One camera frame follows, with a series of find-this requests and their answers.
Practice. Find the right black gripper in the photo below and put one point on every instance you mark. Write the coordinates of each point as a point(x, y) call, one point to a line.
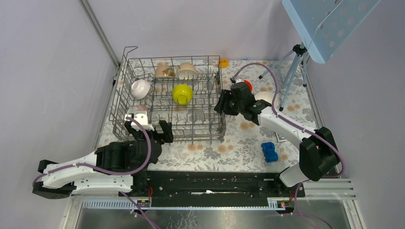
point(224, 98)

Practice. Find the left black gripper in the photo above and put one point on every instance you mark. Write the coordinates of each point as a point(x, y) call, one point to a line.
point(167, 129)

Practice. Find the orange plastic bowl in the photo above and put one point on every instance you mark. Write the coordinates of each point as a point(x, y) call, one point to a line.
point(248, 84)

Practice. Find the small white ceramic bowl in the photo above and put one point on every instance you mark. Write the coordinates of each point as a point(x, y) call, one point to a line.
point(140, 88)

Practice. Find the white ribbed ceramic bowl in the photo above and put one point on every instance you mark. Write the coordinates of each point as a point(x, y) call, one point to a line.
point(264, 98)

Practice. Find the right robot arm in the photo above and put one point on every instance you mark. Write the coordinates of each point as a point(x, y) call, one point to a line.
point(318, 153)

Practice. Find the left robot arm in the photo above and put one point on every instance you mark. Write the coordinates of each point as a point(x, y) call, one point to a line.
point(116, 167)

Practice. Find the yellow plastic toy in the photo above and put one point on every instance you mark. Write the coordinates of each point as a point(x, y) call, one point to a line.
point(223, 63)

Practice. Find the yellow-green plastic bowl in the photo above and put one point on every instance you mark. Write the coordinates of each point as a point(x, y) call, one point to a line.
point(182, 94)

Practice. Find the floral tablecloth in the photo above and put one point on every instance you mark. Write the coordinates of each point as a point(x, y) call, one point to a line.
point(240, 149)

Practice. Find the beige ribbed ceramic bowl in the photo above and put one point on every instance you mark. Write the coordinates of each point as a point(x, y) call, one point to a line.
point(186, 71)

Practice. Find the blue toy car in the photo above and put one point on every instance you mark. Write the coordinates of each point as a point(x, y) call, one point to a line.
point(269, 152)

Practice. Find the beige floral ceramic bowl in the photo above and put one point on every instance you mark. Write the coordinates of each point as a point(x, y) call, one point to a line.
point(164, 71)

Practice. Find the light blue perforated stand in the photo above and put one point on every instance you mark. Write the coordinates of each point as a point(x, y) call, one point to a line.
point(323, 25)

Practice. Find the grey wire dish rack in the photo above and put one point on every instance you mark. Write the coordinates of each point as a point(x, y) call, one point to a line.
point(195, 121)

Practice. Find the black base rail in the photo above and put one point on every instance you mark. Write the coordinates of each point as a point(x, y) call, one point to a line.
point(210, 189)

